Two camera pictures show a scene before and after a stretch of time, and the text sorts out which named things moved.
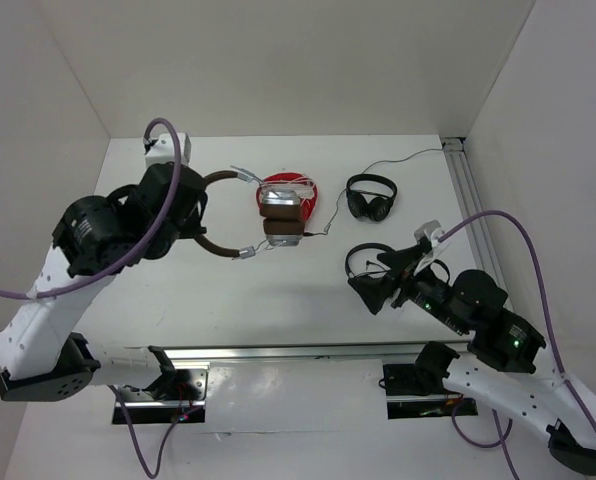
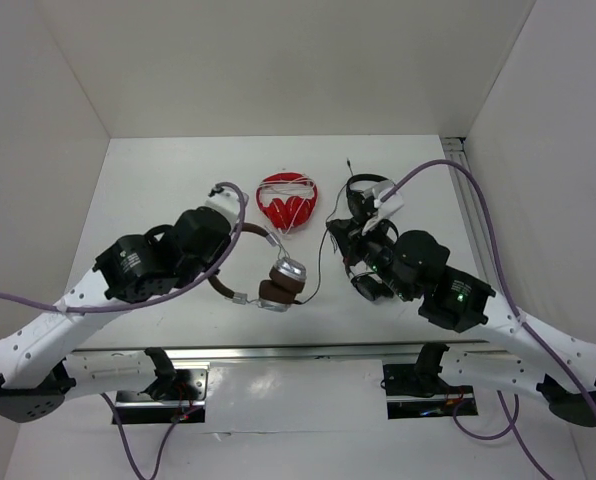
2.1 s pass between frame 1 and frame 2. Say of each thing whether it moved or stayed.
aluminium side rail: stayed
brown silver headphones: moved
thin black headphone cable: moved
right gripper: moved
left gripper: moved
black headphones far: stayed
